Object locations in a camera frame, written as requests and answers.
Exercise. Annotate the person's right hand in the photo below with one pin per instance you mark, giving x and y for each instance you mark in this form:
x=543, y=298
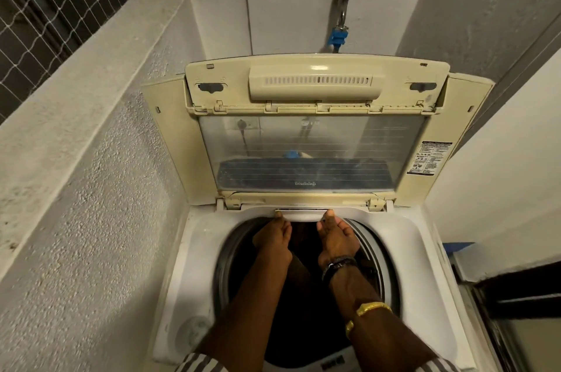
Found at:
x=337, y=238

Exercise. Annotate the person's left hand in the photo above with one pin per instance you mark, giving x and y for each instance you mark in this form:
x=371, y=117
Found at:
x=274, y=240

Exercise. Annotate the white detergent drawer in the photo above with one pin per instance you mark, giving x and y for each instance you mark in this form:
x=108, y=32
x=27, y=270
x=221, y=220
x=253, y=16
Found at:
x=302, y=215

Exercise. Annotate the brown garment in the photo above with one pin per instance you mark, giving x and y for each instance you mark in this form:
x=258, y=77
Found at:
x=302, y=275

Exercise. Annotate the cream blue washing machine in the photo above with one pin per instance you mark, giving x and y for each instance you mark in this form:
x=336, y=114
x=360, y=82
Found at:
x=193, y=262

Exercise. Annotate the glass-windowed washing machine lid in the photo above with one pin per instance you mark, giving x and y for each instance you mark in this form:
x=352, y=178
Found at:
x=175, y=144

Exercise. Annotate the person's left forearm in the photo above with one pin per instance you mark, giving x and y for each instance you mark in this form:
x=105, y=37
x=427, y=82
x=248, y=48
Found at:
x=245, y=315

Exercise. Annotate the person's right forearm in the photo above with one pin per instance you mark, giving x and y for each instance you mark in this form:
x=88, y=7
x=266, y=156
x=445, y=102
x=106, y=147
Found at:
x=381, y=332

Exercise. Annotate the black thread wristband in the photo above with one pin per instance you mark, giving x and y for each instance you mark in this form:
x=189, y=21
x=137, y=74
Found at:
x=339, y=263

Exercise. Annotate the gold bangle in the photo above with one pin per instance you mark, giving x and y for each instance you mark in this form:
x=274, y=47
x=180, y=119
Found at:
x=374, y=308

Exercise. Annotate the black framed glass door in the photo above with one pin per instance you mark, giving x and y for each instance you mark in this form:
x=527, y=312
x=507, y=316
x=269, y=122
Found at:
x=517, y=293

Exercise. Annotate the white window safety net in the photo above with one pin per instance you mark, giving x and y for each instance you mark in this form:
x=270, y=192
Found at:
x=44, y=12

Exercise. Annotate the white wall socket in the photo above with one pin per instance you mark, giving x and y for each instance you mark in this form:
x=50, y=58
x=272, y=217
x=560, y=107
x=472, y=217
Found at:
x=246, y=124

